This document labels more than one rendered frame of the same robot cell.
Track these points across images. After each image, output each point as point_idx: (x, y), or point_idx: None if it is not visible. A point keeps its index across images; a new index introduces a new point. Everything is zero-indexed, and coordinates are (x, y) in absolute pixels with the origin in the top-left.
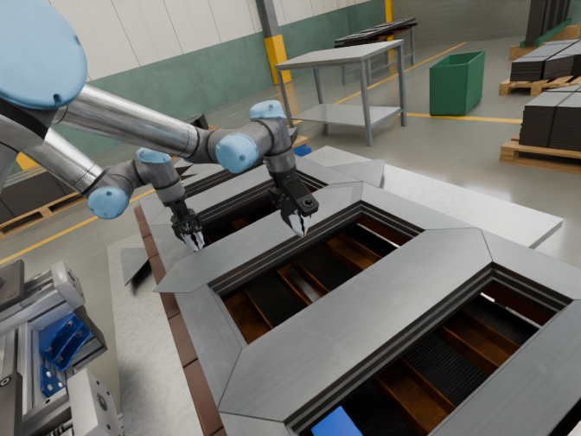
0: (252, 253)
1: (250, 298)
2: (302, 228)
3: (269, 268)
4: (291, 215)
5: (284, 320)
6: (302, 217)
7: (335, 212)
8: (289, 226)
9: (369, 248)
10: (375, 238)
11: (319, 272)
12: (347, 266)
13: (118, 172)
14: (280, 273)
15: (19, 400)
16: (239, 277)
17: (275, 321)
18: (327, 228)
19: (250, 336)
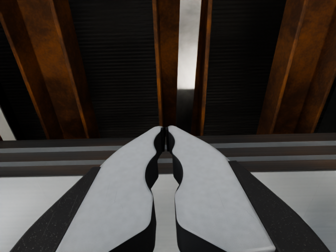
0: (279, 188)
1: (276, 118)
2: (160, 150)
3: (248, 135)
4: (239, 243)
5: (211, 88)
6: (148, 191)
7: (16, 180)
8: (252, 180)
9: (37, 119)
10: (17, 129)
11: (125, 127)
12: (85, 79)
13: None
14: (201, 134)
15: None
16: (330, 148)
17: (221, 95)
18: (68, 152)
19: (311, 57)
